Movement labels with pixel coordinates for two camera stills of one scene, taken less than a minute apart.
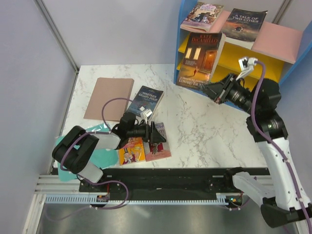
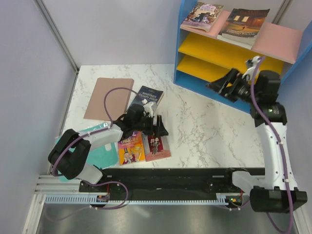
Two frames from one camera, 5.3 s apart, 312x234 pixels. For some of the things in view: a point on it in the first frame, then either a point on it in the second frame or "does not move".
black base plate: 170,181 does not move
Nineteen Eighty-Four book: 147,98 does not move
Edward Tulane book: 200,57 to 243,25
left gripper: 151,134 to 157,130
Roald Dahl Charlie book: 133,151 does not move
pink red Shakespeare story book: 158,150 does not move
